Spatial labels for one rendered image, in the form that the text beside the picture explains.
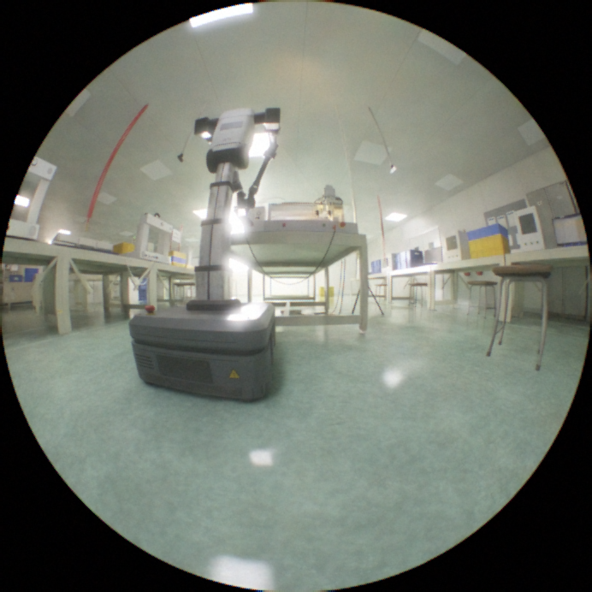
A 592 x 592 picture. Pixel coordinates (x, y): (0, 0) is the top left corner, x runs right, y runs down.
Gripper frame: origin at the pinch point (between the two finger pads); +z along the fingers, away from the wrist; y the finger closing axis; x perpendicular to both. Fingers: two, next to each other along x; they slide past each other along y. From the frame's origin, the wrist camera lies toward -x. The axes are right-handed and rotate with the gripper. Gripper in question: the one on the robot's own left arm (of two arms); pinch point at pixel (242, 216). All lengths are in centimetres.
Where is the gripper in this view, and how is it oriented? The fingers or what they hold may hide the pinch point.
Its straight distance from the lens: 138.1
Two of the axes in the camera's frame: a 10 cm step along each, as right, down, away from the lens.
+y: -10.0, 0.0, 0.4
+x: -0.3, 5.4, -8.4
